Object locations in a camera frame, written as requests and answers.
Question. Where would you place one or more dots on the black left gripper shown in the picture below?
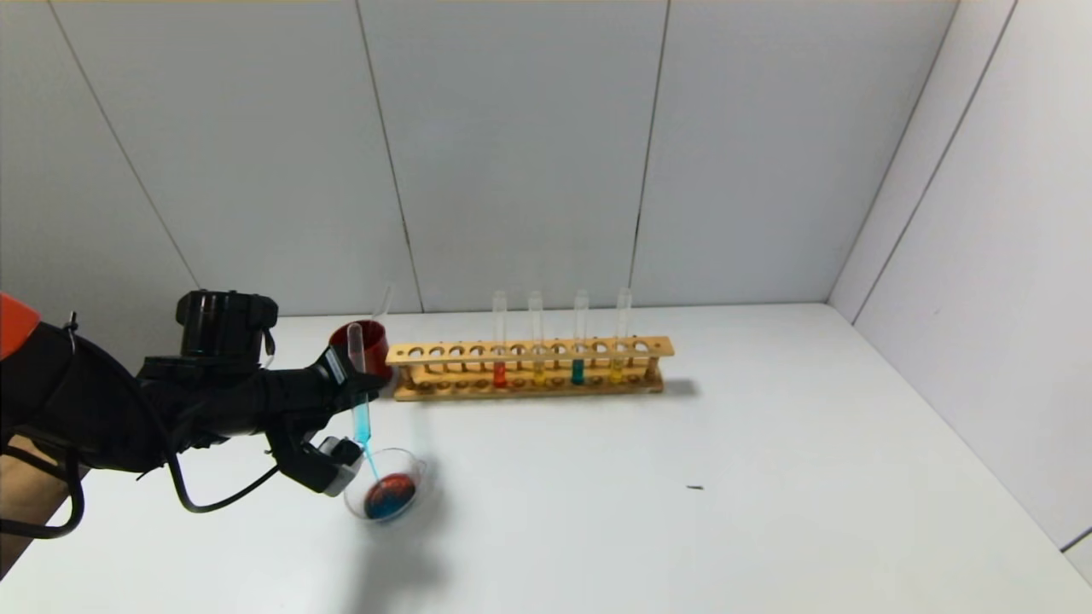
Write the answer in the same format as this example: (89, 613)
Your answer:
(336, 367)

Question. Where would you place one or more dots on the test tube blue pigment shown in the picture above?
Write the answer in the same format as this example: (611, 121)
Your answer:
(577, 372)
(362, 422)

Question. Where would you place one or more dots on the test tube orange-red pigment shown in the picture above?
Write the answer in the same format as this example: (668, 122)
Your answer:
(386, 305)

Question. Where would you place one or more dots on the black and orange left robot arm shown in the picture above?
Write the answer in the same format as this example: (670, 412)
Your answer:
(128, 409)

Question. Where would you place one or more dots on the test tube red pigment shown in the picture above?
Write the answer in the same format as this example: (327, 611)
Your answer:
(500, 375)

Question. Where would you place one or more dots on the wooden test tube rack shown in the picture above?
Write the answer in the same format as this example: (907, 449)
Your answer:
(529, 350)

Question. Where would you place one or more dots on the test tube yellow pigment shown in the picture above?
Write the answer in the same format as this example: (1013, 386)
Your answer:
(538, 373)
(616, 371)

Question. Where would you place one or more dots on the dark red plastic cup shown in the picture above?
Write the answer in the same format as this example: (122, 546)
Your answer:
(377, 354)

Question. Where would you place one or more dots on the clear glass beaker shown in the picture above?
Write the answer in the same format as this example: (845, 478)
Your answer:
(405, 495)

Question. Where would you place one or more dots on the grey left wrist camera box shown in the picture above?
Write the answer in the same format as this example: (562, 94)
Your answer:
(328, 465)

